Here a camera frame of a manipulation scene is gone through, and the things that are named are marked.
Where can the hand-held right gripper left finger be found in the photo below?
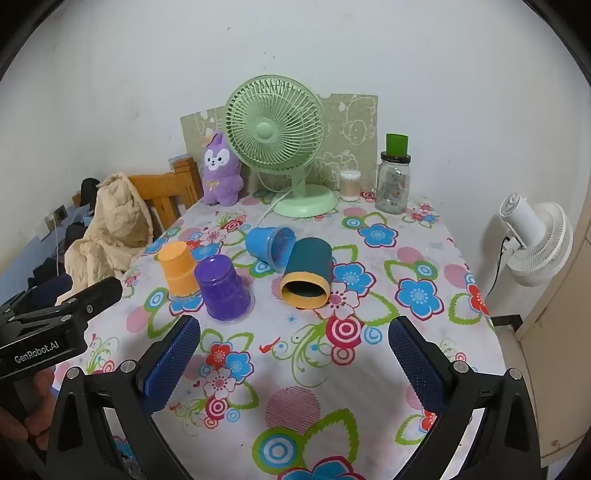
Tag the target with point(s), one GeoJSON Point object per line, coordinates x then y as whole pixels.
{"type": "Point", "coordinates": [170, 369]}

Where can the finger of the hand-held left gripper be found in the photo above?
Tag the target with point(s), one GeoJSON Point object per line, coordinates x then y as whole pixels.
{"type": "Point", "coordinates": [99, 295]}

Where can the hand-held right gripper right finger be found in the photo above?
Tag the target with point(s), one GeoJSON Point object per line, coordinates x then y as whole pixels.
{"type": "Point", "coordinates": [418, 369]}

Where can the blue plastic cup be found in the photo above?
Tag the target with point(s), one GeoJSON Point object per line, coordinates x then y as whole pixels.
{"type": "Point", "coordinates": [258, 242]}

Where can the teal cup with yellow rim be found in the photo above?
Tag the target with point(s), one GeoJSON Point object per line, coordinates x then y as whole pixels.
{"type": "Point", "coordinates": [309, 258]}

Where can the orange plastic cup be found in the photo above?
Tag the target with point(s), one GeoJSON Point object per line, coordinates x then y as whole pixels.
{"type": "Point", "coordinates": [178, 267]}

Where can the purple plastic cup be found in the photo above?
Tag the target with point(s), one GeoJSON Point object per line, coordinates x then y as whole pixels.
{"type": "Point", "coordinates": [221, 286]}

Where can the green plastic cup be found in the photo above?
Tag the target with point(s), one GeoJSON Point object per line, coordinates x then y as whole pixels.
{"type": "Point", "coordinates": [397, 144]}

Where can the person's left hand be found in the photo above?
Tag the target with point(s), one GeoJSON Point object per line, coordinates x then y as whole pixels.
{"type": "Point", "coordinates": [40, 424]}

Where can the dark clothes pile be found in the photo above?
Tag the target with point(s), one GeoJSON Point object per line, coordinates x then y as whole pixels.
{"type": "Point", "coordinates": [69, 233]}

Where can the beige jacket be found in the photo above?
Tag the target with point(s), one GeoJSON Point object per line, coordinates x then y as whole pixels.
{"type": "Point", "coordinates": [115, 221]}

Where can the wooden chair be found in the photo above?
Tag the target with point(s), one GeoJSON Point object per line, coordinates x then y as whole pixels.
{"type": "Point", "coordinates": [161, 194]}

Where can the floral tablecloth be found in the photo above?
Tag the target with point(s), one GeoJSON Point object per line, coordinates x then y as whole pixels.
{"type": "Point", "coordinates": [295, 369]}

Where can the beige cabinet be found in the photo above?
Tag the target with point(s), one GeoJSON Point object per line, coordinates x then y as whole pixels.
{"type": "Point", "coordinates": [554, 346]}

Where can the purple plush toy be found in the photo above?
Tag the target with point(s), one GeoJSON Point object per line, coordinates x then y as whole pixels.
{"type": "Point", "coordinates": [221, 180]}

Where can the white clip fan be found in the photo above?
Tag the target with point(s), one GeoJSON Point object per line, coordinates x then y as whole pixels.
{"type": "Point", "coordinates": [545, 249]}

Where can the glass jar with black lid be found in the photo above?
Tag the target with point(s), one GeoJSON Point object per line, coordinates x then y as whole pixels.
{"type": "Point", "coordinates": [392, 189]}

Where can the cotton swab container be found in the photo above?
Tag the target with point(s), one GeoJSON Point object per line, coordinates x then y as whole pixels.
{"type": "Point", "coordinates": [350, 187]}

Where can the green desk fan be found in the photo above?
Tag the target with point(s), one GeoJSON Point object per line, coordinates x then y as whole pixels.
{"type": "Point", "coordinates": [265, 129]}

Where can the patterned beige board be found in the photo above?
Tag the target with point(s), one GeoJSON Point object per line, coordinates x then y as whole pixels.
{"type": "Point", "coordinates": [351, 129]}

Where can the wall socket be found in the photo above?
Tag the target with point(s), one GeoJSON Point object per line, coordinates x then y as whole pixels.
{"type": "Point", "coordinates": [55, 219]}

